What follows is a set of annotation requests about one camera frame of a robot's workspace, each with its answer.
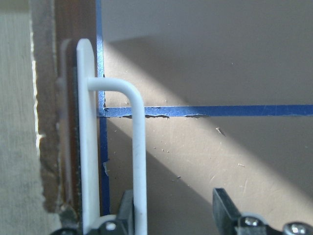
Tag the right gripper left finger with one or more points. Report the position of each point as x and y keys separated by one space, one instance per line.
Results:
x=120 y=224

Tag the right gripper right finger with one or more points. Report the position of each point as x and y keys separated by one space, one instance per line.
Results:
x=230 y=221

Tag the wooden drawer with white handle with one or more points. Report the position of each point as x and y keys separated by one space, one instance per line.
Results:
x=40 y=183

